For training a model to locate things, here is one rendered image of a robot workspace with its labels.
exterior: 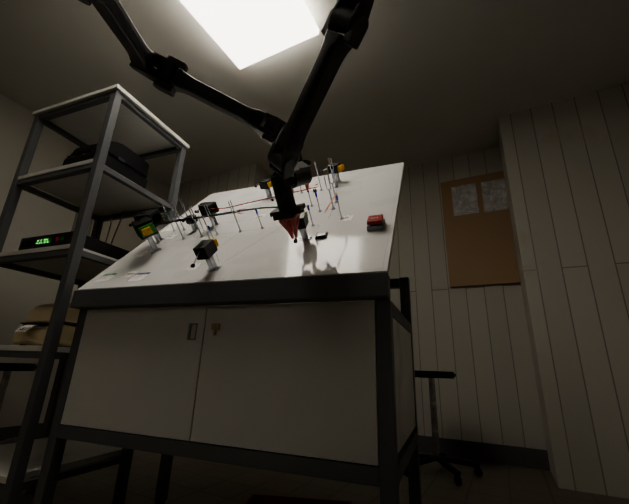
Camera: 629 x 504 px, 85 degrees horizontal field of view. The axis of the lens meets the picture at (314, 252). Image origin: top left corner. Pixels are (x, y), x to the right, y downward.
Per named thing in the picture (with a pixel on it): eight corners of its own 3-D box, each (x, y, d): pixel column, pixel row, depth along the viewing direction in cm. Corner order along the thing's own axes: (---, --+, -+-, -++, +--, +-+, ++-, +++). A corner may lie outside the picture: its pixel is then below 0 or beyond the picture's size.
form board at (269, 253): (79, 293, 133) (76, 289, 132) (212, 196, 218) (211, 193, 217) (388, 276, 93) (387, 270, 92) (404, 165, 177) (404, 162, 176)
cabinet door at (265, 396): (377, 467, 81) (374, 300, 93) (188, 441, 100) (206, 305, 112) (379, 464, 83) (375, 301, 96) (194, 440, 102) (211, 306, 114)
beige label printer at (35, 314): (48, 346, 132) (61, 295, 138) (9, 345, 138) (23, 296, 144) (113, 350, 159) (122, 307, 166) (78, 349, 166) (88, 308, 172)
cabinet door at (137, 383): (188, 441, 100) (206, 305, 113) (59, 424, 119) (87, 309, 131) (193, 440, 102) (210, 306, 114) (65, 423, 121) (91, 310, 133)
